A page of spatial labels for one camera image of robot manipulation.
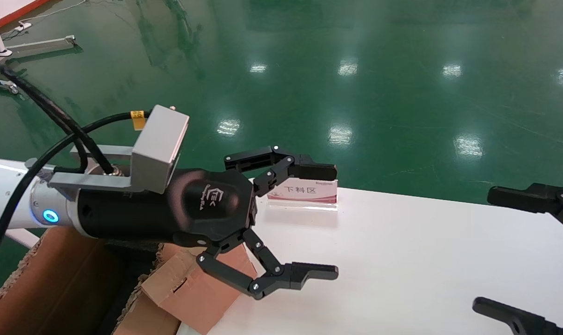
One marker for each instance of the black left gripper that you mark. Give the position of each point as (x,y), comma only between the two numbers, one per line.
(202,204)

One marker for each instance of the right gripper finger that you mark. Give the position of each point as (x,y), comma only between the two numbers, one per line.
(518,318)
(532,197)

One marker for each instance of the small cardboard box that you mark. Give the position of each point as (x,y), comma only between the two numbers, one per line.
(193,298)

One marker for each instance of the large cardboard box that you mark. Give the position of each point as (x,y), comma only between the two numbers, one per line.
(53,288)

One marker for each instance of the acrylic sign with red card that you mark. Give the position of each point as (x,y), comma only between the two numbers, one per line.
(309,193)

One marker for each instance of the white metal pipe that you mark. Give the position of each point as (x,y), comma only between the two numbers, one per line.
(23,238)

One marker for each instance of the white power strip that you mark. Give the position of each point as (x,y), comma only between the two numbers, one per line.
(23,26)

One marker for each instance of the white board with orange edge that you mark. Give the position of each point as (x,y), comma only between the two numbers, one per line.
(7,9)

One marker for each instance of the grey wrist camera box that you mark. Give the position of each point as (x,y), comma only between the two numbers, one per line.
(160,144)

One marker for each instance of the silver camera mount bracket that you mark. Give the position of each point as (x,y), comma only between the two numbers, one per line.
(90,180)

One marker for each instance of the short grey floor frame bar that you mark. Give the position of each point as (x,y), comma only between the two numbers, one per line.
(0,83)

